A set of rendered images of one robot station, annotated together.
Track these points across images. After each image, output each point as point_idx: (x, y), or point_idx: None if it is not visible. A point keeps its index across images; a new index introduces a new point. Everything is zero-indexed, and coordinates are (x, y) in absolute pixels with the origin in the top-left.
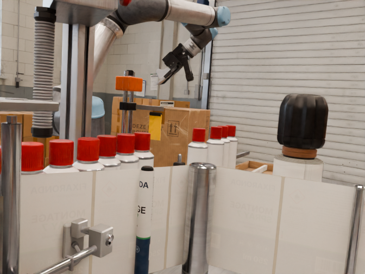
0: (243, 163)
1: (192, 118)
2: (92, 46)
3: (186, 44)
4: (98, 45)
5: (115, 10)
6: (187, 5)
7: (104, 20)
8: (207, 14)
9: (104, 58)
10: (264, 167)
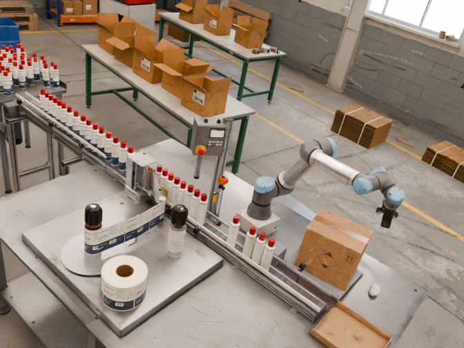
0: (373, 325)
1: (311, 235)
2: (220, 161)
3: None
4: (297, 163)
5: None
6: (327, 164)
7: None
8: (344, 178)
9: (300, 171)
10: (312, 305)
